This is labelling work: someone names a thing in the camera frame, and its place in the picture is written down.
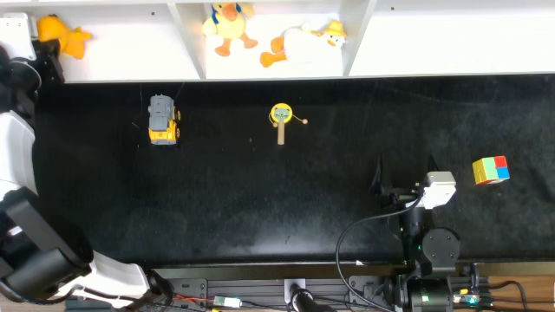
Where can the many-coloured puzzle cube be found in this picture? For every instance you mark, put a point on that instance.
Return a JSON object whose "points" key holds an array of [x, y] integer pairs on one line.
{"points": [[490, 170]]}

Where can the yellow rattle drum toy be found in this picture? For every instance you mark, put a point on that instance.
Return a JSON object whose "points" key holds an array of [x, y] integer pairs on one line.
{"points": [[282, 113]]}

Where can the white plush duck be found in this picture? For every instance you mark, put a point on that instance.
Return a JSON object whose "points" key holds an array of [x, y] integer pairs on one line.
{"points": [[308, 45]]}

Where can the grey and yellow toy truck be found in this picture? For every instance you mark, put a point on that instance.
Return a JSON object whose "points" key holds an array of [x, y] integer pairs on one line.
{"points": [[162, 125]]}

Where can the mounting rail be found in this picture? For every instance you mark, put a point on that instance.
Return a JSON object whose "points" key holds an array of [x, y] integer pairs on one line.
{"points": [[260, 288]]}

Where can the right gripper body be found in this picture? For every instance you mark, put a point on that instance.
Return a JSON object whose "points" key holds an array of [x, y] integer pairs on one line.
{"points": [[399, 196]]}

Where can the orange dinosaur figure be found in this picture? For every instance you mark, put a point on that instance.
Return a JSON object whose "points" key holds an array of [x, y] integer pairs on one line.
{"points": [[65, 39]]}

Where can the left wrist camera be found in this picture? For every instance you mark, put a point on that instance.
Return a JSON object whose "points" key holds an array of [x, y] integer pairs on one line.
{"points": [[17, 37]]}

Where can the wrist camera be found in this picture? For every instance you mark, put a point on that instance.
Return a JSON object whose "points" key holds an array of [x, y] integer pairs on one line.
{"points": [[17, 37], [438, 188]]}

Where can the yellow plush duck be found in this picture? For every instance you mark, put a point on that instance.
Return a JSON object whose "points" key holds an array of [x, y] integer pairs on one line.
{"points": [[230, 26]]}

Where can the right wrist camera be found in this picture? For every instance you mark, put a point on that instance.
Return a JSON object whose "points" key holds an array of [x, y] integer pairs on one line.
{"points": [[438, 188]]}

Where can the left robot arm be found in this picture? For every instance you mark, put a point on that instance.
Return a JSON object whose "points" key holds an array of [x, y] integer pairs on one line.
{"points": [[17, 151]]}

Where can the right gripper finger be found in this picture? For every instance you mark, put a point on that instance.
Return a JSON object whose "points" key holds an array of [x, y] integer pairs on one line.
{"points": [[432, 167], [379, 182]]}

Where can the white shelf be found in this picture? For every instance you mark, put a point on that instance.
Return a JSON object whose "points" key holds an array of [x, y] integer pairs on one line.
{"points": [[108, 52]]}

